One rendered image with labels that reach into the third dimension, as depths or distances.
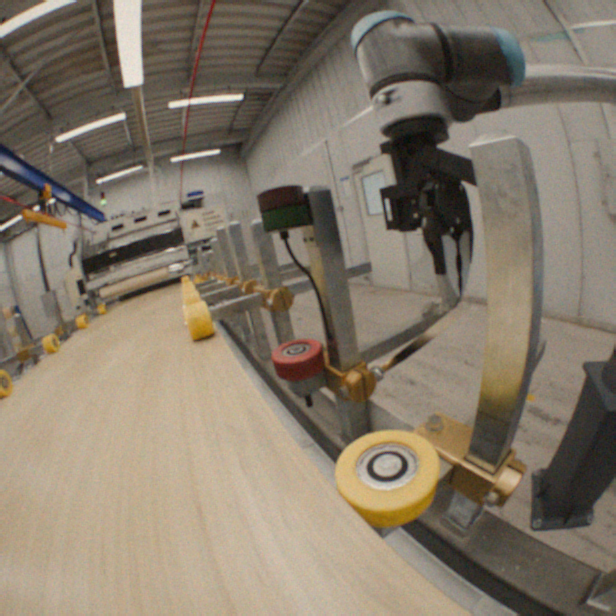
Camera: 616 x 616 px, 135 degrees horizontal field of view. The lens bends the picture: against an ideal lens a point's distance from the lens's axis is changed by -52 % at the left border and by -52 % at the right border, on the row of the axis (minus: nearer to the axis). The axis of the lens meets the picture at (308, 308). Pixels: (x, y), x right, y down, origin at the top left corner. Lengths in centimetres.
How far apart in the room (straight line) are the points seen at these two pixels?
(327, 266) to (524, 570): 49
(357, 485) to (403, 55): 40
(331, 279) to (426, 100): 25
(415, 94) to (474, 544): 52
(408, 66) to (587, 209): 259
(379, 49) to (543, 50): 294
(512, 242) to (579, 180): 267
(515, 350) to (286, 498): 19
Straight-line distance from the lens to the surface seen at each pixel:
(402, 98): 30
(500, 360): 20
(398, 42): 34
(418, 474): 20
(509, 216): 18
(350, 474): 21
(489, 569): 40
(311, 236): 34
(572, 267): 288
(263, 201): 32
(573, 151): 287
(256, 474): 23
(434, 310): 61
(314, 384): 42
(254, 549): 20
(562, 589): 43
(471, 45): 37
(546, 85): 59
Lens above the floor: 107
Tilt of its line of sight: 16 degrees down
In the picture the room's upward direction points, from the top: 12 degrees counter-clockwise
